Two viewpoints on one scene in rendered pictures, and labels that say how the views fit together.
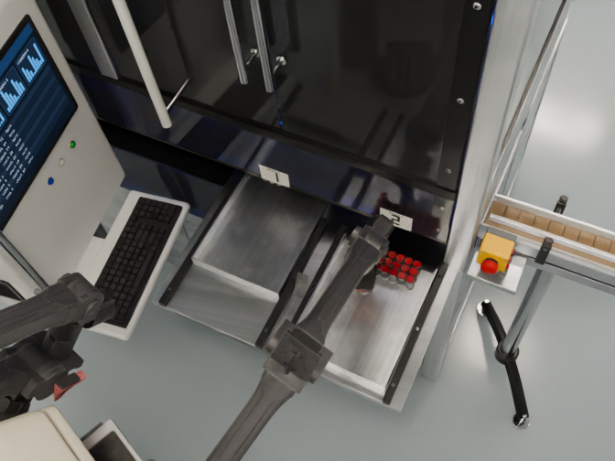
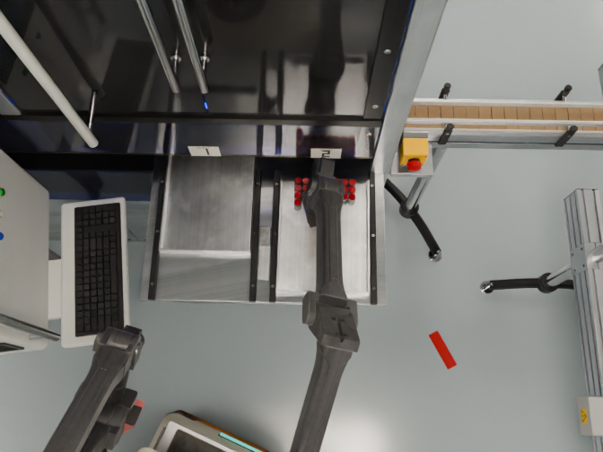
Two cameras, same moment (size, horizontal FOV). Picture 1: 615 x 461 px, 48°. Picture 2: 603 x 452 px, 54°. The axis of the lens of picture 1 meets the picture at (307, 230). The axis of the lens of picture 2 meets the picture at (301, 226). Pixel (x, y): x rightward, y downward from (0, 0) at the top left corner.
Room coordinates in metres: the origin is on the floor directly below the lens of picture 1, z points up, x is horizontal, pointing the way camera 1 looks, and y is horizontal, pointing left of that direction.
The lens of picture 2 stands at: (0.31, 0.20, 2.53)
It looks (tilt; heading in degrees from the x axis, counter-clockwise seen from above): 72 degrees down; 329
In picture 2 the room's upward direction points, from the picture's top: 1 degrees counter-clockwise
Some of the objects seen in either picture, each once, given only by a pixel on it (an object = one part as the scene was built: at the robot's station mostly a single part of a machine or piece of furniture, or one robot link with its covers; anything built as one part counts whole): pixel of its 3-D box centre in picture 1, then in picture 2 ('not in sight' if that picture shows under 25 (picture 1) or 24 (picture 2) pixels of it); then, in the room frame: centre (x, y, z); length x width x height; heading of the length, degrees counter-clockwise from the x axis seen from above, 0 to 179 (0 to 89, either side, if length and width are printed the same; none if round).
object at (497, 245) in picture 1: (495, 250); (413, 149); (0.76, -0.45, 0.99); 0.08 x 0.07 x 0.07; 147
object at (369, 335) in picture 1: (363, 307); (323, 235); (0.70, -0.11, 0.90); 0.34 x 0.26 x 0.04; 146
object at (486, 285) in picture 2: not in sight; (543, 285); (0.23, -0.94, 0.07); 0.50 x 0.08 x 0.14; 57
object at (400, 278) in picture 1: (381, 271); (324, 198); (0.80, -0.17, 0.90); 0.18 x 0.02 x 0.05; 56
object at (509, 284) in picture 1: (499, 262); (410, 154); (0.79, -0.48, 0.87); 0.14 x 0.13 x 0.02; 147
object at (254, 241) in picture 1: (264, 227); (209, 196); (0.98, 0.11, 0.90); 0.34 x 0.26 x 0.04; 147
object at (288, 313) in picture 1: (291, 301); (263, 253); (0.75, 0.07, 0.91); 0.14 x 0.03 x 0.06; 146
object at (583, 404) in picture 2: not in sight; (591, 416); (-0.18, -0.60, 0.50); 0.12 x 0.05 x 0.09; 147
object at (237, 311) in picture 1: (310, 274); (266, 222); (0.83, 0.01, 0.87); 0.70 x 0.48 x 0.02; 57
